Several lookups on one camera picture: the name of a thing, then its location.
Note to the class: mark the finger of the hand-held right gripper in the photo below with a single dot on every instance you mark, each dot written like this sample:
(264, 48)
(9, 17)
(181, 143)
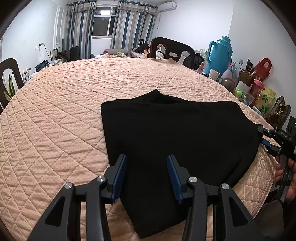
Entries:
(271, 148)
(266, 131)

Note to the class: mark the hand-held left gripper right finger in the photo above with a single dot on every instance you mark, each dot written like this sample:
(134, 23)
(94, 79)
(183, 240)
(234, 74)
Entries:
(173, 178)

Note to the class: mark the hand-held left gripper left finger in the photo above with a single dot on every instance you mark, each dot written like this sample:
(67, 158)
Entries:
(118, 176)

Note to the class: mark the black pants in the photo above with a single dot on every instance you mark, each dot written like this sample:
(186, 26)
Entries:
(173, 129)

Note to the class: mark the person's right hand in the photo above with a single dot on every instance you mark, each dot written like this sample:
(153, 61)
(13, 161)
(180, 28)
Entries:
(278, 172)

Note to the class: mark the brown handbag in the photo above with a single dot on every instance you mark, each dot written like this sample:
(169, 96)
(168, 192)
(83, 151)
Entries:
(278, 110)

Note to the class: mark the green floral bag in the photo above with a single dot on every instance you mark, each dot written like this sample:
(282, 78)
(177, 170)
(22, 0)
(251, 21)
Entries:
(266, 99)

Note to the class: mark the red tumbler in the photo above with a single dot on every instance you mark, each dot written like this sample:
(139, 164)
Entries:
(256, 88)

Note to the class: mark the green toy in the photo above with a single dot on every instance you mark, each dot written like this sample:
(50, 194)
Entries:
(239, 93)

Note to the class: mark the white paper bag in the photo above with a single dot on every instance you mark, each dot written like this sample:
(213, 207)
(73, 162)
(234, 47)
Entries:
(242, 86)

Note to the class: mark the woven basket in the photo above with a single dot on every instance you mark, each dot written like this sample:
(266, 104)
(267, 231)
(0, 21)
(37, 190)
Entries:
(245, 77)

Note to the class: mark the red gift bag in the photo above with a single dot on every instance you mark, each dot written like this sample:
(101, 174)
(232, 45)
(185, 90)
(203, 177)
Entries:
(260, 71)

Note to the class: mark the glass teapot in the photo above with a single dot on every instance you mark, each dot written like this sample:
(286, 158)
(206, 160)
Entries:
(226, 84)

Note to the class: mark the pale pink bottle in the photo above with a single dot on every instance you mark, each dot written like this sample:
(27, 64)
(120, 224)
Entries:
(226, 74)

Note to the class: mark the white paper cup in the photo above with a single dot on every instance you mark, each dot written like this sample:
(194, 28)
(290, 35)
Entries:
(214, 74)

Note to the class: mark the peach quilted blanket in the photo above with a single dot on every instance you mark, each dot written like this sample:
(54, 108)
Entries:
(69, 115)

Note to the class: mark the blue thermos jug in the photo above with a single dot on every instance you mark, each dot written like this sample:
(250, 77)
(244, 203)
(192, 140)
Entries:
(219, 58)

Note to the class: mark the black bag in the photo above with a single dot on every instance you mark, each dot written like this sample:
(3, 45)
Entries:
(198, 60)

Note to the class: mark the black clothes pile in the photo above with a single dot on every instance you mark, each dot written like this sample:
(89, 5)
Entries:
(142, 48)

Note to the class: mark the dark wooden chair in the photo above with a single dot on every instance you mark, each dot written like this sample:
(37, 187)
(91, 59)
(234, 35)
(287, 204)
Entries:
(171, 41)
(11, 62)

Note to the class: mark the black backpack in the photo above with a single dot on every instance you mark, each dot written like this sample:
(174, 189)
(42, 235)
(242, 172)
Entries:
(63, 55)

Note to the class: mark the blue bag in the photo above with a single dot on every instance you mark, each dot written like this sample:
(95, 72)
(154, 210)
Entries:
(42, 66)

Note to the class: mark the green potted plant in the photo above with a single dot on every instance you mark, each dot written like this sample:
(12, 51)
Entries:
(10, 85)

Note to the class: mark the striped curtain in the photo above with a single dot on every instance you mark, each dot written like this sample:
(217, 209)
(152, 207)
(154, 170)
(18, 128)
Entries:
(134, 27)
(78, 30)

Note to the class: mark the window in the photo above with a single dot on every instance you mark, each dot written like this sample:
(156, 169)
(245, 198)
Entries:
(104, 22)

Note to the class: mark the white air conditioner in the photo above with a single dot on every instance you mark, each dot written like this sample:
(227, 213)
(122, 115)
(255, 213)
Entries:
(168, 5)

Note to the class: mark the wall socket with charger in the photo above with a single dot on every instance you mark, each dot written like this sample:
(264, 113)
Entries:
(39, 46)

